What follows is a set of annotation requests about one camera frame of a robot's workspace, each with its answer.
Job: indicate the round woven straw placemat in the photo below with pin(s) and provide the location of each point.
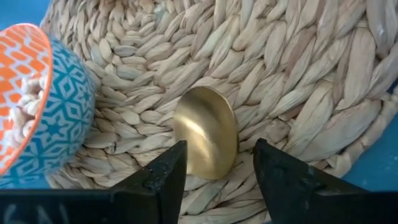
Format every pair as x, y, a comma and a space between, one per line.
280, 62

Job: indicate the blue patterned bowl orange inside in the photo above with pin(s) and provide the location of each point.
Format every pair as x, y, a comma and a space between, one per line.
68, 109

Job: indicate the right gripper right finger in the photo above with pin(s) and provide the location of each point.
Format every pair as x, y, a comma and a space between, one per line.
311, 202

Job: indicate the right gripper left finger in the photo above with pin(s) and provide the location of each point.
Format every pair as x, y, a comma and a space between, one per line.
124, 205

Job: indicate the cereal pieces heap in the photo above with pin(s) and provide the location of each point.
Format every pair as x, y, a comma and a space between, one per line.
28, 102

